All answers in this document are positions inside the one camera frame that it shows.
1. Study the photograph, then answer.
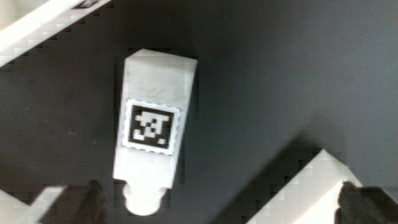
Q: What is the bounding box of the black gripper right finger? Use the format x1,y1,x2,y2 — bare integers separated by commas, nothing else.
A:
336,182,398,224

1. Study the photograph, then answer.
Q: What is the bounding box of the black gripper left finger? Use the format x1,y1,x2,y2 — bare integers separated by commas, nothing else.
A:
54,181,107,224

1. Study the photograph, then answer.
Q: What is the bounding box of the white square tabletop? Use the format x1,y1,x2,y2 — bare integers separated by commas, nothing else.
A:
0,0,113,67

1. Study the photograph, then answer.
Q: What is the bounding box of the white leg grasped later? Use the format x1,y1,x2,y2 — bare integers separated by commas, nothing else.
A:
113,49,198,216

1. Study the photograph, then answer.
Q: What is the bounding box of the white U-shaped obstacle wall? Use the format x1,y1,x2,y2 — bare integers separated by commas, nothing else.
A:
246,150,361,224

